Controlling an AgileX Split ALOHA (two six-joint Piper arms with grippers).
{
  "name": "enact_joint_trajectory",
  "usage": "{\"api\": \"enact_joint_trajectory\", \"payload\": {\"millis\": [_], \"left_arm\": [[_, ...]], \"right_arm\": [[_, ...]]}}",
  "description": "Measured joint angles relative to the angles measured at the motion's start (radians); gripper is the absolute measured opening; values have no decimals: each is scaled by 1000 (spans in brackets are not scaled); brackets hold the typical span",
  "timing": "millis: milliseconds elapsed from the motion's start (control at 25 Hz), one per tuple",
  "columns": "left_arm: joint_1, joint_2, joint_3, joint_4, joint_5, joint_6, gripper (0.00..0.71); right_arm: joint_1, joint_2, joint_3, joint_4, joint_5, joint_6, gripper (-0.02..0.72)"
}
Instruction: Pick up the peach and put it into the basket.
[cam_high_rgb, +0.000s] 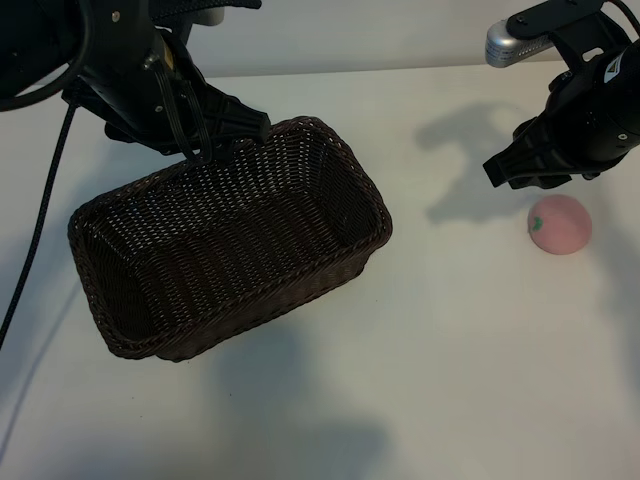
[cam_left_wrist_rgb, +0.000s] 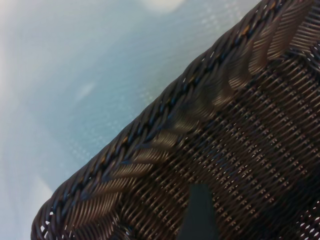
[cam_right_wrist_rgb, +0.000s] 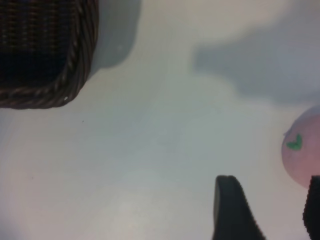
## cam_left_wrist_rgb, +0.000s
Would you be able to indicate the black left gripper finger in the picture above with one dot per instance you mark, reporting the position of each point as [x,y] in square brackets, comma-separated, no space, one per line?
[197,215]

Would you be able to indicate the dark brown wicker basket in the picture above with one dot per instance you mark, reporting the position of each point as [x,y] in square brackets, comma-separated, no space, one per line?
[250,150]

